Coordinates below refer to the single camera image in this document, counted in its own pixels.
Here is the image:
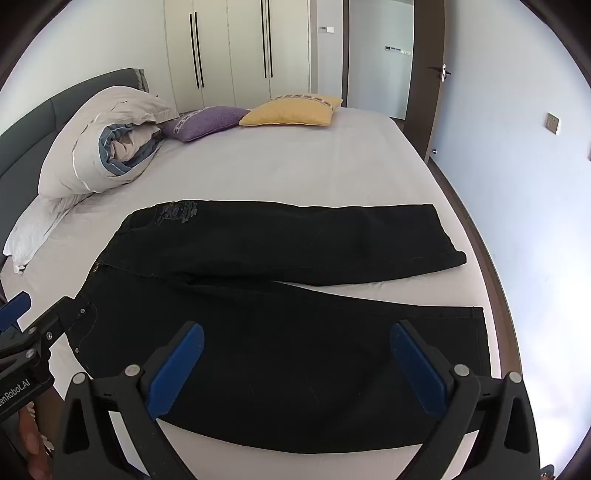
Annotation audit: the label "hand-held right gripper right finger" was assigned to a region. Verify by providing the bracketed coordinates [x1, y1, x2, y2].
[389, 318, 541, 480]

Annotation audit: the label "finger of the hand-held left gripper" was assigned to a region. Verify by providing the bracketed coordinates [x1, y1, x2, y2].
[23, 295, 96, 360]
[0, 292, 33, 334]

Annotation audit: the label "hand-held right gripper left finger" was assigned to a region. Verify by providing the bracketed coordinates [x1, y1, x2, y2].
[53, 320, 218, 480]

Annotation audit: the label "black pants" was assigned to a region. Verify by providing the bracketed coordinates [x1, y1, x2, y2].
[69, 199, 491, 455]

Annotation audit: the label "person's left hand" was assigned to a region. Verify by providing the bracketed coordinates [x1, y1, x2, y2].
[18, 401, 54, 480]

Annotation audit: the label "white pillow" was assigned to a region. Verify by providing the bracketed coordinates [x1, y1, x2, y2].
[2, 191, 93, 276]

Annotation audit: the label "folded white duvet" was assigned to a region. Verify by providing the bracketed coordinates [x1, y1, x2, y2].
[38, 85, 181, 200]

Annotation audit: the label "grey upholstered headboard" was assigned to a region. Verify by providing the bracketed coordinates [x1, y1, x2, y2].
[0, 68, 148, 204]

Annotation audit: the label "bed with white sheet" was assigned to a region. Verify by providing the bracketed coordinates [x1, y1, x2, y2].
[0, 106, 505, 480]

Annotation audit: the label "purple cushion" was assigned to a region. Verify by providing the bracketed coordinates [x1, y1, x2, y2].
[161, 106, 250, 143]

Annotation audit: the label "brown door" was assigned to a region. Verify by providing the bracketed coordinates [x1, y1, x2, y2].
[412, 0, 447, 163]

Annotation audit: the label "yellow cushion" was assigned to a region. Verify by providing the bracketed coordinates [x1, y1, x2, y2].
[239, 95, 344, 128]

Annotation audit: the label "white wardrobe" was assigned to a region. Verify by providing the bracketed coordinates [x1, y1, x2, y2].
[164, 0, 311, 112]

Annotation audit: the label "black wardrobe handle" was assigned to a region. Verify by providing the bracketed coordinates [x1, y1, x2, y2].
[194, 11, 206, 89]
[266, 0, 274, 78]
[189, 13, 201, 90]
[260, 0, 269, 79]

